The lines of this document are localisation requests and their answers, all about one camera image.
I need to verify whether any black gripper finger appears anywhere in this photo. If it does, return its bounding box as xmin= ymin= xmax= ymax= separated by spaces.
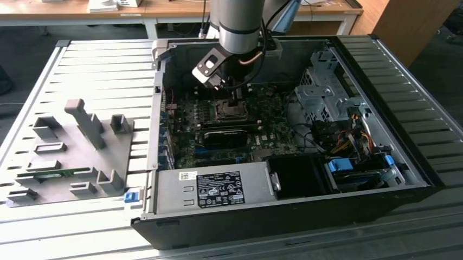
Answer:
xmin=229 ymin=87 xmax=244 ymax=107

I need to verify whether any silver CPU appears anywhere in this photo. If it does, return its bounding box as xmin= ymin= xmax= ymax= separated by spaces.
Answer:
xmin=220 ymin=104 xmax=245 ymax=117

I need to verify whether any metal socket cover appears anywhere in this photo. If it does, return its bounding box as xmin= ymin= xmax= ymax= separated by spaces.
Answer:
xmin=215 ymin=97 xmax=251 ymax=121

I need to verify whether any CPU socket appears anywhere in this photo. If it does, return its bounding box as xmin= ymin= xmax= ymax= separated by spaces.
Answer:
xmin=213 ymin=97 xmax=252 ymax=122

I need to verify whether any black RAM slot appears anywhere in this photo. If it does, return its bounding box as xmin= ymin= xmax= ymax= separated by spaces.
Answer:
xmin=201 ymin=126 xmax=256 ymax=133
xmin=200 ymin=121 xmax=255 ymax=127

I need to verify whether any green motherboard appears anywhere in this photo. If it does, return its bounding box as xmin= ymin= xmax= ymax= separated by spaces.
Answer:
xmin=160 ymin=83 xmax=315 ymax=168

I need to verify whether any black graphics card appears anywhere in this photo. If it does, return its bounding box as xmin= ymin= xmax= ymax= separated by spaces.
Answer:
xmin=196 ymin=129 xmax=251 ymax=151

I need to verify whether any metal drive cage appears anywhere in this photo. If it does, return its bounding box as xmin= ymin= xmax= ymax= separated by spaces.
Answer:
xmin=293 ymin=44 xmax=367 ymax=123

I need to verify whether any black fan shroud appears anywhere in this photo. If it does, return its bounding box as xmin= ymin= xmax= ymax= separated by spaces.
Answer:
xmin=265 ymin=155 xmax=329 ymax=200

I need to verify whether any hard disk in blue carrier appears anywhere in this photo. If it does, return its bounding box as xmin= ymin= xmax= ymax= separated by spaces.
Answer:
xmin=324 ymin=158 xmax=387 ymax=192

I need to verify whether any grey power supply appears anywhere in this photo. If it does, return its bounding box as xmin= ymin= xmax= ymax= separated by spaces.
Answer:
xmin=152 ymin=161 xmax=281 ymax=215

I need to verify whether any white box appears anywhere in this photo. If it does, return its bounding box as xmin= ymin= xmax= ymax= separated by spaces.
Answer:
xmin=88 ymin=0 xmax=121 ymax=14

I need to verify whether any blue plastic latch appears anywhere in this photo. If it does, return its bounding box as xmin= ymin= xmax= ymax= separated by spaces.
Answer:
xmin=381 ymin=153 xmax=396 ymax=171

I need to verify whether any wooden cabinet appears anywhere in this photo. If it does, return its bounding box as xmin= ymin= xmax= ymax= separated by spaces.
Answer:
xmin=348 ymin=0 xmax=460 ymax=68

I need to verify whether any black PC case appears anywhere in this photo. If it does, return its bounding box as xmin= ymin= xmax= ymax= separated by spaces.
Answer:
xmin=129 ymin=34 xmax=447 ymax=251

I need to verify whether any grey parts rack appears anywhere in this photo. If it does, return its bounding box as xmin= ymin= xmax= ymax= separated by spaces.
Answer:
xmin=5 ymin=98 xmax=136 ymax=209

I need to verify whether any green RAM stick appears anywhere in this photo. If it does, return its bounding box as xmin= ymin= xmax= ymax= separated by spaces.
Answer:
xmin=16 ymin=167 xmax=92 ymax=180

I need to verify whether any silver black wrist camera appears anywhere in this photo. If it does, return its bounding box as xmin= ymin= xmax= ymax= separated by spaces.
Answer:
xmin=191 ymin=48 xmax=227 ymax=90

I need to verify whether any hanging cable with connector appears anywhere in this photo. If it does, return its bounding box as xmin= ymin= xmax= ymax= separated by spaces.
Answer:
xmin=200 ymin=0 xmax=211 ymax=38

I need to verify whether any wooden desk white frame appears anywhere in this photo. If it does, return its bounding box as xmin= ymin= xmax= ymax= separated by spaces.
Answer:
xmin=0 ymin=0 xmax=148 ymax=36
xmin=143 ymin=0 xmax=364 ymax=40

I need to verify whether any coloured power wire bundle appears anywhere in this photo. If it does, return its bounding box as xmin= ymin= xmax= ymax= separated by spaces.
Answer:
xmin=336 ymin=113 xmax=373 ymax=155

